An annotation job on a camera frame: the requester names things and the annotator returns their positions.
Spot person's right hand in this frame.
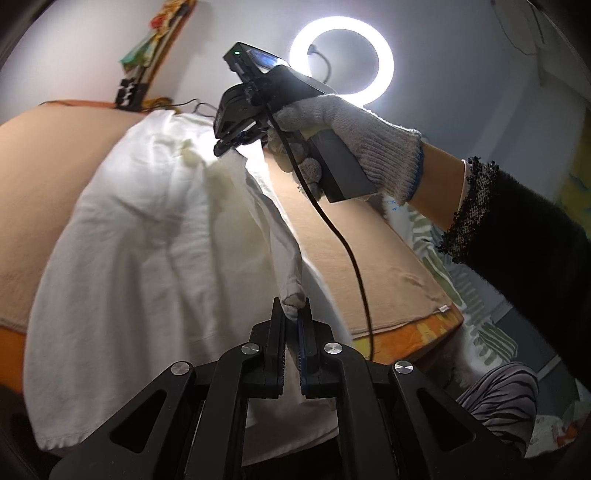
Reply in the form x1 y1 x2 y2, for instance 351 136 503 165
265 95 424 206

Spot black ring light cable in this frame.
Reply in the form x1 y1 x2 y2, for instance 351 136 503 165
168 98 218 116

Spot person's right forearm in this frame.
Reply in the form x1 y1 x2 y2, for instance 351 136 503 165
406 141 591 342

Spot green striped pillow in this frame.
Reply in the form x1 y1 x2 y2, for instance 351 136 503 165
383 194 518 370

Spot white ring light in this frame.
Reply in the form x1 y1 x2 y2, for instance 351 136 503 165
289 16 395 109

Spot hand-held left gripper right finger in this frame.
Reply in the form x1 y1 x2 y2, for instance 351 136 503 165
298 299 541 480

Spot white shirt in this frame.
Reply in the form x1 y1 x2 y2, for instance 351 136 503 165
23 108 356 467

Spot zebra striped pants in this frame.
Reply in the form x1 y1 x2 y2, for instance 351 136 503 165
455 362 539 457

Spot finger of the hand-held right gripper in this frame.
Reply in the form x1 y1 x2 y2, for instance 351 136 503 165
213 129 269 158

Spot colourful hanging cloth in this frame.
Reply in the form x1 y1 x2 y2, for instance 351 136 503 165
119 0 185 70

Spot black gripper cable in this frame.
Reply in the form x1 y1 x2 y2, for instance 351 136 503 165
252 80 375 361

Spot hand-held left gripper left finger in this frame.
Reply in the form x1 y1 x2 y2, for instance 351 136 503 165
48 298 289 480

